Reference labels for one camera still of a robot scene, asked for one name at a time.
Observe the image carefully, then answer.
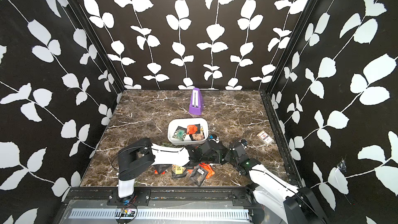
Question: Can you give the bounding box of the brown label tea bag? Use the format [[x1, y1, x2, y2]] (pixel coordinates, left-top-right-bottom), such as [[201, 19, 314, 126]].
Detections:
[[189, 131, 205, 141]]

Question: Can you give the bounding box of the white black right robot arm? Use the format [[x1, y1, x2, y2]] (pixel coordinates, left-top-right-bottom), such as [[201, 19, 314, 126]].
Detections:
[[224, 140, 328, 224]]

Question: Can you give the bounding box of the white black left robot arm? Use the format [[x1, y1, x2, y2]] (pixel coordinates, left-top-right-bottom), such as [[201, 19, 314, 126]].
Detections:
[[111, 138, 227, 198]]

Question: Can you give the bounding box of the orange tea bag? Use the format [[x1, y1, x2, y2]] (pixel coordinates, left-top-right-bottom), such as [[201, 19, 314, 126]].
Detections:
[[200, 163, 215, 179]]

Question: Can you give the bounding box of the black barcode tea bag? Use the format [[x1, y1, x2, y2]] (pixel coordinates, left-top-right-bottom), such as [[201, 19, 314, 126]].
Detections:
[[189, 165, 208, 187]]

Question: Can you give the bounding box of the white plastic storage box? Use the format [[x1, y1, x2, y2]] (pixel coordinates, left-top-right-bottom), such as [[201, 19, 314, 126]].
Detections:
[[167, 118, 209, 145]]

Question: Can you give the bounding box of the yellow label tea bag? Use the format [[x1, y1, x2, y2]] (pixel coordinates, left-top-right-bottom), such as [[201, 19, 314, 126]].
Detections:
[[171, 164, 187, 179]]

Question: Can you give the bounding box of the purple metronome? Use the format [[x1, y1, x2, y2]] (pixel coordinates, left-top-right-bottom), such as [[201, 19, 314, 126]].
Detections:
[[189, 88, 204, 115]]

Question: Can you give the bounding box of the white perforated vent strip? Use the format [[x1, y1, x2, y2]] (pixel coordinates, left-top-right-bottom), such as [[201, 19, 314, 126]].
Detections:
[[67, 208, 251, 222]]

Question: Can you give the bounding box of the small circuit board with wires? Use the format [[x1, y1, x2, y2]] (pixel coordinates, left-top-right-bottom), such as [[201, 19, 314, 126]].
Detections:
[[115, 208, 137, 219]]

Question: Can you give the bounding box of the black front mounting rail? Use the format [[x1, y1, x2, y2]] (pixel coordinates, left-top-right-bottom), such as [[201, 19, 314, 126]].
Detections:
[[65, 186, 266, 207]]

